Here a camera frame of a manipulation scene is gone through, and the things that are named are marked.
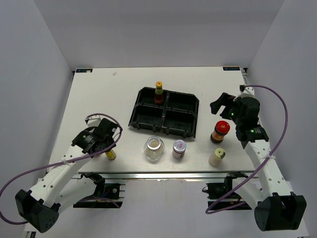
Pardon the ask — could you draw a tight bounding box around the small jar silver lid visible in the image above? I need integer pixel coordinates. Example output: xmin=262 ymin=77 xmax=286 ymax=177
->
xmin=172 ymin=139 xmax=187 ymax=159

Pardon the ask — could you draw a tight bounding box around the aluminium table edge rail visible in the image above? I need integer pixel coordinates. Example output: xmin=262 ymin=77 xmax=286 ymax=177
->
xmin=44 ymin=170 xmax=258 ymax=181

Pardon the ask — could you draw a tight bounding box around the yellow cap spice shaker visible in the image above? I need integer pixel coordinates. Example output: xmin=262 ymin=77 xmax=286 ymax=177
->
xmin=209 ymin=148 xmax=226 ymax=167

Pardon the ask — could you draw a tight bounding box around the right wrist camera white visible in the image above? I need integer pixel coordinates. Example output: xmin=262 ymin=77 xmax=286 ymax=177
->
xmin=237 ymin=85 xmax=255 ymax=98

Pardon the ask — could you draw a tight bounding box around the black four-compartment tray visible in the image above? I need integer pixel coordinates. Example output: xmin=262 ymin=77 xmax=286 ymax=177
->
xmin=128 ymin=87 xmax=200 ymax=138

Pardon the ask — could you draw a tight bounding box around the red sauce bottle yellow cap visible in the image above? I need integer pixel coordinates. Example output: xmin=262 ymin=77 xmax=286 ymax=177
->
xmin=154 ymin=81 xmax=164 ymax=104

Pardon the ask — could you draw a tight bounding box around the right blue table sticker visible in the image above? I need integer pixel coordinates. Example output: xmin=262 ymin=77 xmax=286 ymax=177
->
xmin=222 ymin=66 xmax=240 ymax=71

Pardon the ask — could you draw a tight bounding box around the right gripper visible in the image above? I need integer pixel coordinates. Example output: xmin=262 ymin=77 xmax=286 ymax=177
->
xmin=210 ymin=93 xmax=243 ymax=126

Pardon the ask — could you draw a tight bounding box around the clear glass jar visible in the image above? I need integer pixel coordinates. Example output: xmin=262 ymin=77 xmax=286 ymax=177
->
xmin=144 ymin=136 xmax=165 ymax=164

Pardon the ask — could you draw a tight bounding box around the dark sauce jar red lid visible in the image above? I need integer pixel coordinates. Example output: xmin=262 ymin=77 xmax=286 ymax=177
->
xmin=211 ymin=120 xmax=230 ymax=144

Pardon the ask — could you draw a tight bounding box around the left blue table sticker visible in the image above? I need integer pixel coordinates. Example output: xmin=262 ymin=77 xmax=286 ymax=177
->
xmin=75 ymin=68 xmax=93 ymax=73

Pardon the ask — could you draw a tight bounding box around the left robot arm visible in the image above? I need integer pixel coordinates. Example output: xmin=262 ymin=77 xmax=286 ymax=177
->
xmin=15 ymin=115 xmax=122 ymax=233

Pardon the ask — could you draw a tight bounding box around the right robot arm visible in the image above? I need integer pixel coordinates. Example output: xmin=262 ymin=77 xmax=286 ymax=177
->
xmin=210 ymin=93 xmax=307 ymax=231

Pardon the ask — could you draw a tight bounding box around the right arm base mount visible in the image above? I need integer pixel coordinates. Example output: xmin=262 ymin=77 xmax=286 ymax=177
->
xmin=202 ymin=172 xmax=251 ymax=212

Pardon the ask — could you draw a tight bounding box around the blue table sticker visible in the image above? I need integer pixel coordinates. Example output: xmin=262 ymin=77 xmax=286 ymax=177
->
xmin=75 ymin=68 xmax=93 ymax=73
xmin=222 ymin=66 xmax=240 ymax=71

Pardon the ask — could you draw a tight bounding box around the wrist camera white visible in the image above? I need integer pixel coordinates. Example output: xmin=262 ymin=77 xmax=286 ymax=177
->
xmin=84 ymin=115 xmax=101 ymax=127
xmin=237 ymin=85 xmax=255 ymax=98

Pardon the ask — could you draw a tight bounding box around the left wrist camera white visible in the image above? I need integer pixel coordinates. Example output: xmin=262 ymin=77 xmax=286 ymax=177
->
xmin=84 ymin=115 xmax=101 ymax=127

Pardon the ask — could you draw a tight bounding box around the yellow label bottle beige cap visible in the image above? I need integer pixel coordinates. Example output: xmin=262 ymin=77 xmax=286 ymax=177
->
xmin=105 ymin=149 xmax=116 ymax=160

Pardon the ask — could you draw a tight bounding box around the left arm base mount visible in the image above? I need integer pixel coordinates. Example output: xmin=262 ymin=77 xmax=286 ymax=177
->
xmin=73 ymin=172 xmax=126 ymax=209

